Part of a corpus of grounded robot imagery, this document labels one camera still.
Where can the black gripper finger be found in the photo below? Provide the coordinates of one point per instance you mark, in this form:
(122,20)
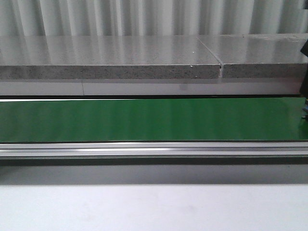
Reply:
(304,86)

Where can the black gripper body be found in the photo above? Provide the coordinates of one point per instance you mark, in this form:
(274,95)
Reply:
(304,49)

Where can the grey stone slab right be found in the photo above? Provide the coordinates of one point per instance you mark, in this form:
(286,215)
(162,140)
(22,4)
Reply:
(259,55)

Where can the grey stone slab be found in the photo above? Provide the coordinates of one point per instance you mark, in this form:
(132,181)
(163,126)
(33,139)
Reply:
(106,57)
(259,55)

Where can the green conveyor belt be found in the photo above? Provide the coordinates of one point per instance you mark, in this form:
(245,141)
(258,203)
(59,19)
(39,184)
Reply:
(219,119)

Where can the white panel under slabs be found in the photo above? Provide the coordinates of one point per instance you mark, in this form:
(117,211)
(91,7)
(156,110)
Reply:
(228,86)

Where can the grey stone slab left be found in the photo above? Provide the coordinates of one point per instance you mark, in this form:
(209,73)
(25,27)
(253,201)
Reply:
(106,57)

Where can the white curtain backdrop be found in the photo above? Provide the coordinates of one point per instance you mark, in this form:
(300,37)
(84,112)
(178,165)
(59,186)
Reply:
(151,17)

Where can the aluminium conveyor side rail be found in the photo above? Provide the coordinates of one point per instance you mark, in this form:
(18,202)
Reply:
(155,149)

